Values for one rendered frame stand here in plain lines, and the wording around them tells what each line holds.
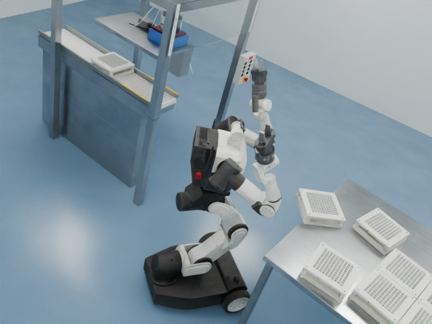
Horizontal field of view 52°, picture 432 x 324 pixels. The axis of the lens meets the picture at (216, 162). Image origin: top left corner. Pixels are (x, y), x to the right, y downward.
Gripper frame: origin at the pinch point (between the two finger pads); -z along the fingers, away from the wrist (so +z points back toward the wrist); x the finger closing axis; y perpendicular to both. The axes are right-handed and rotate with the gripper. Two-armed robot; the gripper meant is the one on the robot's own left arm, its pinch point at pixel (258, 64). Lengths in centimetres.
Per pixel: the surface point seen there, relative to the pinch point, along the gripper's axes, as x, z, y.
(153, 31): -85, -18, 28
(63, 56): -171, 1, 74
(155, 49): -76, -7, 32
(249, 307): 29, 135, 32
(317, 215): 34, 87, -15
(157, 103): -75, 30, 35
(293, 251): 45, 95, 11
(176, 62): -87, 6, 13
